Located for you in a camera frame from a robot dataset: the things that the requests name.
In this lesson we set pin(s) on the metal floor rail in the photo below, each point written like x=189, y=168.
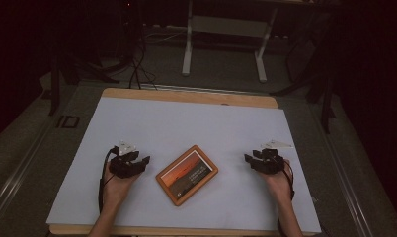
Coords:
x=18, y=177
x=344, y=171

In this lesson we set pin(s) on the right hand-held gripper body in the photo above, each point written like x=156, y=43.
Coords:
x=269, y=163

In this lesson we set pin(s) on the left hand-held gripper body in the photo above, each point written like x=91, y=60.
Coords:
x=124, y=166

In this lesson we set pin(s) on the white metal desk frame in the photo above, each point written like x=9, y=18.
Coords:
x=226, y=28

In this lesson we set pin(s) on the person's left hand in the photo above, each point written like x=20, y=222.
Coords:
x=116, y=189

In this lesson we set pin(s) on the person's right hand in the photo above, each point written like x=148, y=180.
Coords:
x=277, y=186

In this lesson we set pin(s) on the black floor plate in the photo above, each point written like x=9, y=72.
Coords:
x=68, y=121

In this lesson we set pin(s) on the orange framed tablet box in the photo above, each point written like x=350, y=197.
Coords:
x=186, y=176

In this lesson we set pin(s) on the white paper sheet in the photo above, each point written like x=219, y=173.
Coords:
x=193, y=125

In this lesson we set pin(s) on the black metal stand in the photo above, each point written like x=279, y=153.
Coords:
x=318, y=82
x=71, y=65

